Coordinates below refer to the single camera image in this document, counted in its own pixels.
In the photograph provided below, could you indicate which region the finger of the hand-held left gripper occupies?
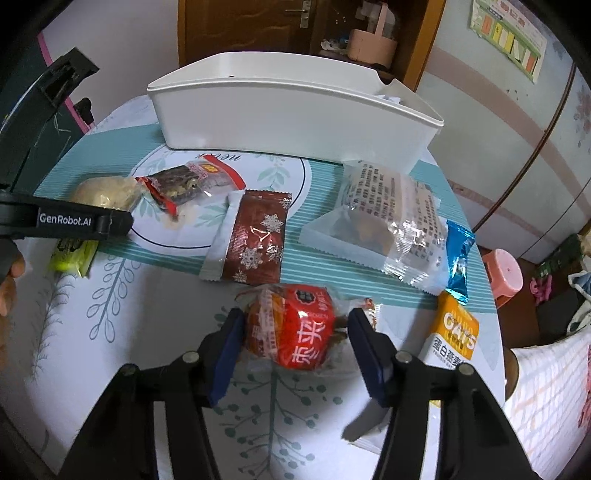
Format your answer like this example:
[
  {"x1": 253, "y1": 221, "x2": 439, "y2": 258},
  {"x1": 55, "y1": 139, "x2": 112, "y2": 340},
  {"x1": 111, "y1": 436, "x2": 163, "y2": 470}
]
[
  {"x1": 0, "y1": 46, "x2": 100, "y2": 190},
  {"x1": 0, "y1": 193, "x2": 134, "y2": 241}
]

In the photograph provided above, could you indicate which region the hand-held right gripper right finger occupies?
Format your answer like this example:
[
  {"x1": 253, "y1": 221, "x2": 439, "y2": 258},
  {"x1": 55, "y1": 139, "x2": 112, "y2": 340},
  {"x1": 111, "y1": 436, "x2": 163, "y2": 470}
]
[{"x1": 347, "y1": 308, "x2": 546, "y2": 480}]

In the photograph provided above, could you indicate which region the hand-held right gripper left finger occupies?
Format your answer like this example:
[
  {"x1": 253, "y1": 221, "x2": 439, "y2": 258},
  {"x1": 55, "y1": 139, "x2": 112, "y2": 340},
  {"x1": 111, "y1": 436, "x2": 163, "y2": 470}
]
[{"x1": 60, "y1": 308, "x2": 245, "y2": 480}]

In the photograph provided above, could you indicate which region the red round snack packet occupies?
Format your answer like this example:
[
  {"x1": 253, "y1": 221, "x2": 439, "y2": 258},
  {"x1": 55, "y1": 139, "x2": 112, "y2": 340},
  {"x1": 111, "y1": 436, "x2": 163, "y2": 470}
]
[{"x1": 233, "y1": 282, "x2": 384, "y2": 372}]

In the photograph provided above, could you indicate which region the white plastic bin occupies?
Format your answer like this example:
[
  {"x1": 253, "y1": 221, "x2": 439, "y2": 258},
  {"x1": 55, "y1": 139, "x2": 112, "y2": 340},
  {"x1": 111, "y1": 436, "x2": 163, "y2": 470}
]
[{"x1": 147, "y1": 52, "x2": 445, "y2": 175}]

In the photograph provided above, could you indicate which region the person's left hand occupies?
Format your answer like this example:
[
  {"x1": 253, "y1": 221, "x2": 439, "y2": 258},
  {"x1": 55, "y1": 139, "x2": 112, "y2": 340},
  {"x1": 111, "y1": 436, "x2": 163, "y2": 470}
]
[{"x1": 0, "y1": 256, "x2": 26, "y2": 356}]

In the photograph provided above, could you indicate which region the green snack packet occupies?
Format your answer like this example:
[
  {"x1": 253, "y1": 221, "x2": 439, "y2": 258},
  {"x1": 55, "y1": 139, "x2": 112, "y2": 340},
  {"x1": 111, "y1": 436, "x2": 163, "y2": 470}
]
[{"x1": 48, "y1": 237, "x2": 100, "y2": 278}]

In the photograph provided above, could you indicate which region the black chalkboard knob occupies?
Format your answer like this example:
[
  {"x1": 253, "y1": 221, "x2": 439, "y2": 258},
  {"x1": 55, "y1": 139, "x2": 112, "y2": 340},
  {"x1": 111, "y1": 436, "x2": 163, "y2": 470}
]
[{"x1": 74, "y1": 98, "x2": 95, "y2": 130}]

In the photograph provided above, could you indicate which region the beige pastry clear packet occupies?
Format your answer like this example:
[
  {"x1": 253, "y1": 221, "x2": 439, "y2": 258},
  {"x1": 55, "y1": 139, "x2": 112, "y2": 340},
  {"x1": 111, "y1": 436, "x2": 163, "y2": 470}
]
[{"x1": 69, "y1": 174, "x2": 144, "y2": 217}]

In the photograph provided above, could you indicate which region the orange white oat packet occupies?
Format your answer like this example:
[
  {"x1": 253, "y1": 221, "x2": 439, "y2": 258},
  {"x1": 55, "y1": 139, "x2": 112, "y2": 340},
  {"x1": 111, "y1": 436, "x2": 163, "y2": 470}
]
[{"x1": 420, "y1": 291, "x2": 480, "y2": 409}]

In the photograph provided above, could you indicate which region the teal striped table runner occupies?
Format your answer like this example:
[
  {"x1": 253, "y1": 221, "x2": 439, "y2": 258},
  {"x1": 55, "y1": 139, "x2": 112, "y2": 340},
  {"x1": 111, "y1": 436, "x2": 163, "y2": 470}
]
[{"x1": 34, "y1": 124, "x2": 476, "y2": 301}]

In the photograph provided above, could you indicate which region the red clear nut bar packet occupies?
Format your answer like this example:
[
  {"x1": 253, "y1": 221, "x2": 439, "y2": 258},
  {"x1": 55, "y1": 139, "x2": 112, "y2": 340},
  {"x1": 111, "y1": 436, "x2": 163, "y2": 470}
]
[{"x1": 134, "y1": 154, "x2": 246, "y2": 217}]

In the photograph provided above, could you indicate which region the dark red snowflake packet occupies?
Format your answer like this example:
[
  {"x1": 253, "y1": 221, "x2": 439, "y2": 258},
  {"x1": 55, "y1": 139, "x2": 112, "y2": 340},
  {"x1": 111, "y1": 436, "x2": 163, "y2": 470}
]
[{"x1": 201, "y1": 189, "x2": 293, "y2": 283}]

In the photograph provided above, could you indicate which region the blue candy wrapper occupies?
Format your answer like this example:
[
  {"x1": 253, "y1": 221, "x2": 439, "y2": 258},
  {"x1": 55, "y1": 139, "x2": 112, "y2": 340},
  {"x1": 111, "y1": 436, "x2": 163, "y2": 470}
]
[{"x1": 443, "y1": 219, "x2": 476, "y2": 303}]

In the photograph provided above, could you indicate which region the clear brown pastry packet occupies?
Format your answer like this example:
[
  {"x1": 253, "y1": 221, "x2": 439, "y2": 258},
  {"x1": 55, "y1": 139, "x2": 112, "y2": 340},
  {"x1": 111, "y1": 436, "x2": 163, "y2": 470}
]
[{"x1": 298, "y1": 159, "x2": 450, "y2": 296}]

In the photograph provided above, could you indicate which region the pink plastic stool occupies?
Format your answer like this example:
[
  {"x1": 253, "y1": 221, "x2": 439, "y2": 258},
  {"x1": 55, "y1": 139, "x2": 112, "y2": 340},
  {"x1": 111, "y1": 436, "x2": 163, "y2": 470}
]
[{"x1": 482, "y1": 248, "x2": 525, "y2": 308}]

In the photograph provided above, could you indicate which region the checkered blanket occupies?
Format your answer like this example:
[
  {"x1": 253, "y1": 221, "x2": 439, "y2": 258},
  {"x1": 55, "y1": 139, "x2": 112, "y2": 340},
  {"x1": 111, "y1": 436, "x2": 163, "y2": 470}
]
[{"x1": 503, "y1": 330, "x2": 591, "y2": 480}]

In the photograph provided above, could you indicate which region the pink toy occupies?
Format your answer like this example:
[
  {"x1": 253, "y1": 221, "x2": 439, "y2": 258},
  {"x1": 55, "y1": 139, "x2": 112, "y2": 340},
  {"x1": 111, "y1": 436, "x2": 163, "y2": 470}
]
[{"x1": 529, "y1": 276, "x2": 552, "y2": 305}]

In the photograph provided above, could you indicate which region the brown wooden door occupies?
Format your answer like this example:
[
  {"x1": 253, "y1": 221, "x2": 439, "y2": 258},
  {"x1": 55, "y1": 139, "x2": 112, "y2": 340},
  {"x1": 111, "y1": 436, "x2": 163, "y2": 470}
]
[{"x1": 178, "y1": 0, "x2": 324, "y2": 65}]

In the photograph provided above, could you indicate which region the green bag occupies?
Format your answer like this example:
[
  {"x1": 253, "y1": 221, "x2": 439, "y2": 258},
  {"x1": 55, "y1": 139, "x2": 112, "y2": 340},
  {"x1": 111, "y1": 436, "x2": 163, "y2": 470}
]
[{"x1": 536, "y1": 233, "x2": 583, "y2": 278}]

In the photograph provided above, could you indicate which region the white bag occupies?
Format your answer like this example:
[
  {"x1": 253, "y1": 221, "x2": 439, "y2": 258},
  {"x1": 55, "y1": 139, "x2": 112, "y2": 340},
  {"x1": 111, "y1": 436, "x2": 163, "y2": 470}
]
[{"x1": 568, "y1": 270, "x2": 591, "y2": 333}]

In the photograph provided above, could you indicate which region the floral wardrobe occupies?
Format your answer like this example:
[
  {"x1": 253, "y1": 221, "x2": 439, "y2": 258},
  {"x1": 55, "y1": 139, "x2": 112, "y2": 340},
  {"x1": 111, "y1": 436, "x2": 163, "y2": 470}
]
[{"x1": 411, "y1": 0, "x2": 591, "y2": 264}]

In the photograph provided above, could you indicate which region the pink basket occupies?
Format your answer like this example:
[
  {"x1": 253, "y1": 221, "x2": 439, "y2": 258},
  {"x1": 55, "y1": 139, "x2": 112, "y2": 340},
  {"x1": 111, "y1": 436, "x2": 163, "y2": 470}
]
[{"x1": 346, "y1": 0, "x2": 399, "y2": 65}]

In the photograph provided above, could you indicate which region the brown wooden shelf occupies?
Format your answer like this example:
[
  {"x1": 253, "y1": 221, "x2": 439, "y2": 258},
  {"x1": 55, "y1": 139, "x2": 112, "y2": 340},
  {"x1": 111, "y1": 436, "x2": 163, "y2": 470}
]
[{"x1": 314, "y1": 0, "x2": 448, "y2": 93}]

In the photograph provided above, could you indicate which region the green chalkboard pink frame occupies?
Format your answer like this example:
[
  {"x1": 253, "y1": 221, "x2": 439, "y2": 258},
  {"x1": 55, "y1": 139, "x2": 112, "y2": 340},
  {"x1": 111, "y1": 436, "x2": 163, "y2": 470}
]
[{"x1": 0, "y1": 23, "x2": 95, "y2": 185}]

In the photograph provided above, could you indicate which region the wall poster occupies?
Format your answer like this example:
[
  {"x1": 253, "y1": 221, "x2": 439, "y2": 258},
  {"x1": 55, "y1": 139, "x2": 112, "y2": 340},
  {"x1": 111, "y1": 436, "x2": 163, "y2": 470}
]
[{"x1": 467, "y1": 0, "x2": 548, "y2": 84}]

